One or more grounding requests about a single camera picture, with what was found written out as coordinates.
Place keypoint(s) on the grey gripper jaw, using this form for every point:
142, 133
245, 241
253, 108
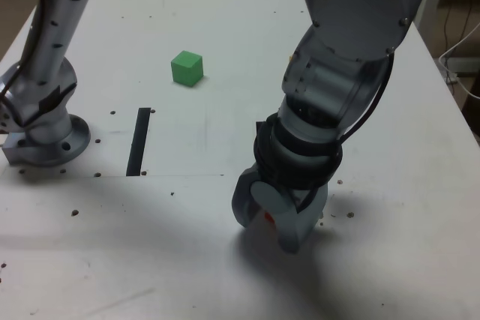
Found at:
242, 200
288, 230

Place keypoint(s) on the red cube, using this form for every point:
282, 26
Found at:
268, 217

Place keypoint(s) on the green cube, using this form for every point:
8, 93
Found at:
186, 69

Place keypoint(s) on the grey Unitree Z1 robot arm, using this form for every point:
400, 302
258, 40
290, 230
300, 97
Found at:
356, 16

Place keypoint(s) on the black tape strip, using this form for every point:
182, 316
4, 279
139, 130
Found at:
138, 144

